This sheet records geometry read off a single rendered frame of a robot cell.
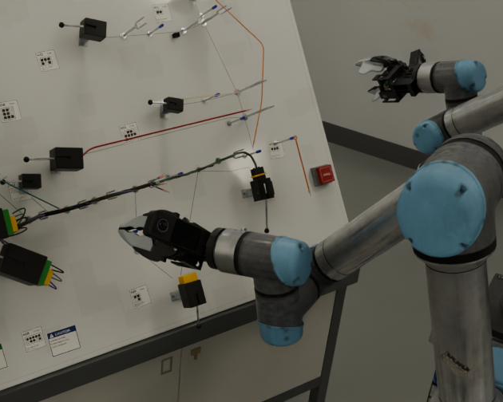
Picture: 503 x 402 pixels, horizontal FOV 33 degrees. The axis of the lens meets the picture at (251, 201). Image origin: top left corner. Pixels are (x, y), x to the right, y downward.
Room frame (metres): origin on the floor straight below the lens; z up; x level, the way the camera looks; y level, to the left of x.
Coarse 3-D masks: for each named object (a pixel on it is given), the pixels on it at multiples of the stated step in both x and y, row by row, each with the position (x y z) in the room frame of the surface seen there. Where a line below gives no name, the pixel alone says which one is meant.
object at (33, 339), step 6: (30, 330) 1.52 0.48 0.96; (36, 330) 1.52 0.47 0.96; (24, 336) 1.50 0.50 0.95; (30, 336) 1.51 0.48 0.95; (36, 336) 1.52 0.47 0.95; (42, 336) 1.52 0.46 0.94; (24, 342) 1.49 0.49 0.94; (30, 342) 1.50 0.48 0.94; (36, 342) 1.51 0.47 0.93; (42, 342) 1.51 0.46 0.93; (30, 348) 1.49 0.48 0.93; (36, 348) 1.50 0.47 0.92
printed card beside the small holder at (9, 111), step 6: (0, 102) 1.82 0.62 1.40; (6, 102) 1.82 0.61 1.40; (12, 102) 1.83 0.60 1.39; (0, 108) 1.81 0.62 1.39; (6, 108) 1.81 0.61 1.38; (12, 108) 1.82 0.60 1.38; (18, 108) 1.83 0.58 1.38; (0, 114) 1.80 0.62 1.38; (6, 114) 1.81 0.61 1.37; (12, 114) 1.81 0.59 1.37; (18, 114) 1.82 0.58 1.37; (6, 120) 1.80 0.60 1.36; (12, 120) 1.80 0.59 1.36
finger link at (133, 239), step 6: (120, 234) 1.25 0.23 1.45; (126, 234) 1.23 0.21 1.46; (132, 234) 1.23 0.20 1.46; (138, 234) 1.24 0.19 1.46; (126, 240) 1.23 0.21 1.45; (132, 240) 1.22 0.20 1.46; (138, 240) 1.22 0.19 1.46; (144, 240) 1.21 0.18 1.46; (150, 240) 1.21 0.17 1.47; (132, 246) 1.21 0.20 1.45; (138, 246) 1.21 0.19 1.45; (144, 246) 1.20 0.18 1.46; (150, 246) 1.20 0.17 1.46
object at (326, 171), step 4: (328, 164) 2.17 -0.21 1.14; (316, 168) 2.15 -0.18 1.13; (320, 168) 2.15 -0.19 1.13; (324, 168) 2.16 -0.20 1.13; (328, 168) 2.16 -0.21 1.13; (320, 172) 2.14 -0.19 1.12; (324, 172) 2.15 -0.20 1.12; (328, 172) 2.16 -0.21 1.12; (332, 172) 2.16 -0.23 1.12; (320, 176) 2.14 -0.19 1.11; (324, 176) 2.14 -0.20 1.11; (328, 176) 2.15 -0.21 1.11; (332, 176) 2.16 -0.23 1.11; (320, 180) 2.13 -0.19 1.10; (324, 180) 2.14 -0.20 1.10; (328, 180) 2.14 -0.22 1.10; (332, 180) 2.15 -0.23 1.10
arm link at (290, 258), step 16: (240, 240) 1.15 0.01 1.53; (256, 240) 1.14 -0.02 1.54; (272, 240) 1.13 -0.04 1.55; (288, 240) 1.13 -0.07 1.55; (240, 256) 1.12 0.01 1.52; (256, 256) 1.11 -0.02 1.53; (272, 256) 1.10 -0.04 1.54; (288, 256) 1.10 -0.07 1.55; (304, 256) 1.11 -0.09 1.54; (240, 272) 1.12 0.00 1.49; (256, 272) 1.11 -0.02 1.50; (272, 272) 1.09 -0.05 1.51; (288, 272) 1.08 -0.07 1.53; (304, 272) 1.11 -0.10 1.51; (256, 288) 1.11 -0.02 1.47; (272, 288) 1.09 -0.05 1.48; (288, 288) 1.10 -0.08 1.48
